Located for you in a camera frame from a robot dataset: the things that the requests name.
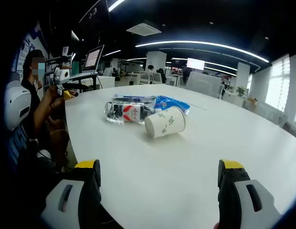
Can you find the white table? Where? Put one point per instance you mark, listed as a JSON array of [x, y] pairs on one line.
[[162, 167]]

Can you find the ceiling air vent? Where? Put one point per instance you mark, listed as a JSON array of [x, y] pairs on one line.
[[143, 29]]

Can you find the person's head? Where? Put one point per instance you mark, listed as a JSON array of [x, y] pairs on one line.
[[28, 59]]

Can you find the hanging white screen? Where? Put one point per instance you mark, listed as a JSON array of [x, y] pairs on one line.
[[195, 63]]

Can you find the blue tissue pack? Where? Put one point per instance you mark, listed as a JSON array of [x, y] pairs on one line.
[[174, 102]]

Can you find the white partition panel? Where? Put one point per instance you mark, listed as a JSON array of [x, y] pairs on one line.
[[203, 82]]

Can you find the large office window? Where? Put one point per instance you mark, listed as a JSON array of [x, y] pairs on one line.
[[279, 88]]

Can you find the blue white wall poster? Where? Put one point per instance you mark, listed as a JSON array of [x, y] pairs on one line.
[[26, 50]]

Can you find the white chest device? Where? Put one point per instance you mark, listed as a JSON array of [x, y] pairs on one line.
[[15, 105]]

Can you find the potted plant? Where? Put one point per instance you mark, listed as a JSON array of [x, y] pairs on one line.
[[241, 91]]

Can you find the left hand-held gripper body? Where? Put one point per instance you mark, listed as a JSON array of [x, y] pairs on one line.
[[60, 74]]

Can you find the open laptop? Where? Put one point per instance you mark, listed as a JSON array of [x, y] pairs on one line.
[[93, 58]]

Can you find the person's left hand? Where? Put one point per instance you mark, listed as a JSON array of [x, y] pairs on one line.
[[52, 95]]

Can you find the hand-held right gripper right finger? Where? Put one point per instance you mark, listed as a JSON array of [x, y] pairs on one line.
[[230, 190]]

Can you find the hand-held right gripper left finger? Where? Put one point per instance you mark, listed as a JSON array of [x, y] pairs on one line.
[[88, 190]]

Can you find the person in dark shirt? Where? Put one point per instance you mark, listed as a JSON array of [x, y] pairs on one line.
[[17, 145]]

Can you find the ceiling light strip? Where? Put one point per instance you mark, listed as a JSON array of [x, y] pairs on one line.
[[198, 42], [115, 5]]

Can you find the person's right hand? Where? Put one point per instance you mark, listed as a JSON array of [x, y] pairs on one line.
[[217, 226]]

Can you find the clear plastic water bottle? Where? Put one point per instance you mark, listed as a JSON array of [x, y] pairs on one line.
[[132, 113]]

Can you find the orange box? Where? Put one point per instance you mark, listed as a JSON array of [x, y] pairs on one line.
[[251, 100]]

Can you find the wet wipes pack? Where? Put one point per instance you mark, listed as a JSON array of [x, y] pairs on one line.
[[136, 97]]

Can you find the white office chair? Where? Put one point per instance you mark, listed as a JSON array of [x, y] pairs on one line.
[[157, 78], [145, 77]]

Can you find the white green-patterned paper cup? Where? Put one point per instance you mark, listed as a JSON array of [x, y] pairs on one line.
[[167, 122]]

